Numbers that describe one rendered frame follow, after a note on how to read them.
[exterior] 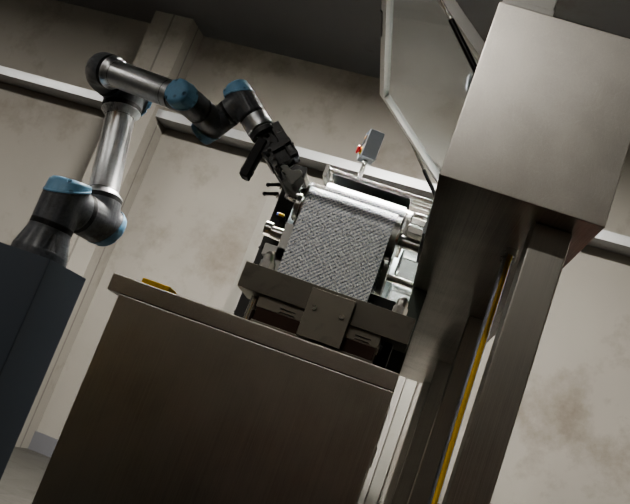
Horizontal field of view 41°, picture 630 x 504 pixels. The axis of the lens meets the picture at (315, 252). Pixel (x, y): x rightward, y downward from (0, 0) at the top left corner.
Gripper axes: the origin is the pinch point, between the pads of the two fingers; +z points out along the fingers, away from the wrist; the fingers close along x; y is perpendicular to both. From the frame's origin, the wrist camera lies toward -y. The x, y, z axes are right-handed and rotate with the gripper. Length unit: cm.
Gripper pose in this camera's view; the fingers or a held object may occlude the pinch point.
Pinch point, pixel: (291, 197)
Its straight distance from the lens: 221.0
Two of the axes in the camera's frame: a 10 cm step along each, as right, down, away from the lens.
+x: 0.7, 2.3, 9.7
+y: 8.7, -5.0, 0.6
